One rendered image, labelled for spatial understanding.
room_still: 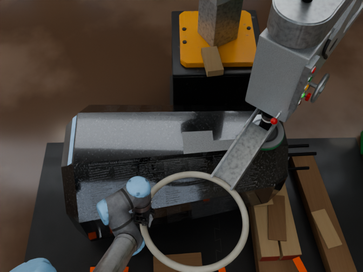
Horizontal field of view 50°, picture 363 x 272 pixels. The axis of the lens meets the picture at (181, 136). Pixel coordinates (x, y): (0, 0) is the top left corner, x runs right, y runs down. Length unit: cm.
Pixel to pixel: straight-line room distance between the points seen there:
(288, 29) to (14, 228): 223
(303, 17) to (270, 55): 23
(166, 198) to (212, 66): 84
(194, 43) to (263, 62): 101
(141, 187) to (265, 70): 70
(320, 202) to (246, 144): 104
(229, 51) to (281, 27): 112
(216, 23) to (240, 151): 85
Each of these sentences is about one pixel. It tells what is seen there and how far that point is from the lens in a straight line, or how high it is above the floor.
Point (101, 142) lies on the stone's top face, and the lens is 212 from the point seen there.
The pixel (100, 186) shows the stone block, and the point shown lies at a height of 71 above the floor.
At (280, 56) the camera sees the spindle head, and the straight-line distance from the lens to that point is 158.
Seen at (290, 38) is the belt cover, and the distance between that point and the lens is 147.
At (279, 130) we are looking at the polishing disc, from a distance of 215.
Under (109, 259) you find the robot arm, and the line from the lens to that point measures 133.
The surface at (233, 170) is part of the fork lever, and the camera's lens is 191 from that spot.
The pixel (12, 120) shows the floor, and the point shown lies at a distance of 342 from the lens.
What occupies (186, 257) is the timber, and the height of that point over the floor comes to 14.
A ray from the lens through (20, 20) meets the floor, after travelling 423.
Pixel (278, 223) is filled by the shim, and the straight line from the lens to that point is 257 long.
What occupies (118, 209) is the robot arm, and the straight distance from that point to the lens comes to 149.
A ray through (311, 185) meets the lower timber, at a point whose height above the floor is 11.
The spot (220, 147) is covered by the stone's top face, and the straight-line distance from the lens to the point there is 208.
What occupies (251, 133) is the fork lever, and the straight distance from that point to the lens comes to 196.
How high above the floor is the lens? 258
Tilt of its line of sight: 58 degrees down
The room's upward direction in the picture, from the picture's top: straight up
